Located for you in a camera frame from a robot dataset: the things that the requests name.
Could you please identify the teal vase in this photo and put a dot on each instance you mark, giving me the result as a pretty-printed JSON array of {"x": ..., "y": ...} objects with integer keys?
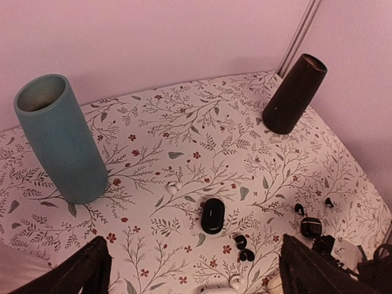
[{"x": 57, "y": 131}]

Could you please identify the cream earbud case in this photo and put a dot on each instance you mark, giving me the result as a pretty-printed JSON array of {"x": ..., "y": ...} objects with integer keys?
[{"x": 275, "y": 286}]

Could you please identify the black case with gold line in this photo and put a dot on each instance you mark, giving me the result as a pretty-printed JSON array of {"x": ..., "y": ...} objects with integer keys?
[{"x": 311, "y": 227}]

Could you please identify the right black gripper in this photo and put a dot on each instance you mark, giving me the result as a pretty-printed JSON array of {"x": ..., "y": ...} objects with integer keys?
[{"x": 323, "y": 246}]

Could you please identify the black clip earbud lower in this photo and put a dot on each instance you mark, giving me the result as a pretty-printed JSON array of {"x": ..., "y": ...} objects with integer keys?
[{"x": 246, "y": 255}]

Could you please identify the dark brown vase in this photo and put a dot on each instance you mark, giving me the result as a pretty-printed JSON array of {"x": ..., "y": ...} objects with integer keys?
[{"x": 294, "y": 95}]

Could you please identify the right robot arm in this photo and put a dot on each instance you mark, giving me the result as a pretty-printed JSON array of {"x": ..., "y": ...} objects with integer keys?
[{"x": 375, "y": 273}]

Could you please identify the white clip earbud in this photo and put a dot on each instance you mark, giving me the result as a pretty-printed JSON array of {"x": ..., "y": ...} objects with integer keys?
[{"x": 236, "y": 282}]

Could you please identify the black stem earbud near case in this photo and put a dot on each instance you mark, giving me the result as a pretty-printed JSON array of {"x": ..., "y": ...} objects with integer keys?
[{"x": 299, "y": 209}]

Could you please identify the black clip earbud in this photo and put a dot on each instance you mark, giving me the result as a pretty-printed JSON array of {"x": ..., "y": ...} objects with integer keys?
[
  {"x": 241, "y": 242},
  {"x": 246, "y": 255}
]

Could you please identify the right aluminium frame post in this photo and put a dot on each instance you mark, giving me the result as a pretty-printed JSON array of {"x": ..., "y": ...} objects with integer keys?
[{"x": 299, "y": 36}]

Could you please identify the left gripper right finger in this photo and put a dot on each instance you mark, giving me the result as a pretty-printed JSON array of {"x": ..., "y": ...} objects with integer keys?
[{"x": 304, "y": 271}]

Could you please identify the black stem earbud far right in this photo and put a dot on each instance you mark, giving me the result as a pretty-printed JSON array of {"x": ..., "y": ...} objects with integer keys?
[{"x": 329, "y": 203}]

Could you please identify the black clip earbud upper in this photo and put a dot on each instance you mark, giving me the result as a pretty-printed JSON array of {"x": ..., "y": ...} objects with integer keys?
[{"x": 241, "y": 242}]

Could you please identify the black oval earbud case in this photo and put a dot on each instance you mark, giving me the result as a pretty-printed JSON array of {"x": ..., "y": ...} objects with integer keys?
[{"x": 213, "y": 216}]

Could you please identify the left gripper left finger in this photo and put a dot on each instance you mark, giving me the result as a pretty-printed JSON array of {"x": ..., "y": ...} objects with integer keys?
[{"x": 86, "y": 271}]

